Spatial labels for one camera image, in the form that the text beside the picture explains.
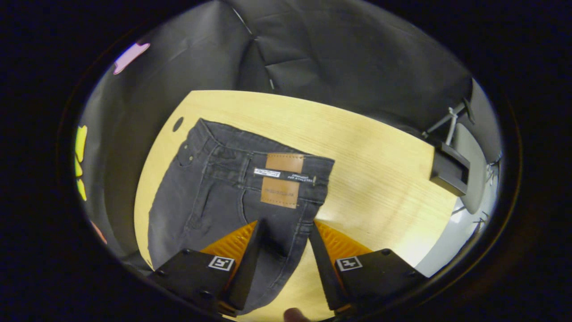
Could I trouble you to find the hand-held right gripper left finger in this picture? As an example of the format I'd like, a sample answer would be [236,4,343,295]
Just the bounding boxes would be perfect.
[149,218,265,317]

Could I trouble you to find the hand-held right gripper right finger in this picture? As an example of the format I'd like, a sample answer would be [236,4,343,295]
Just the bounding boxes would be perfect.
[308,219,428,313]

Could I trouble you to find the black jeans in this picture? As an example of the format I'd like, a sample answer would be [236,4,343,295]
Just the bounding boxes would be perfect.
[147,118,336,316]

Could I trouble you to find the black box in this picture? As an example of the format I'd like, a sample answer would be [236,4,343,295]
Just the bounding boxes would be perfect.
[429,141,471,198]

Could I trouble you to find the grey office chair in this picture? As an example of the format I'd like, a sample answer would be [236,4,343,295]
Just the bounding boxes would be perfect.
[452,122,490,216]

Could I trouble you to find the black backdrop cloth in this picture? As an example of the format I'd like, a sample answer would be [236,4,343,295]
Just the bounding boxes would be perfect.
[74,0,474,269]

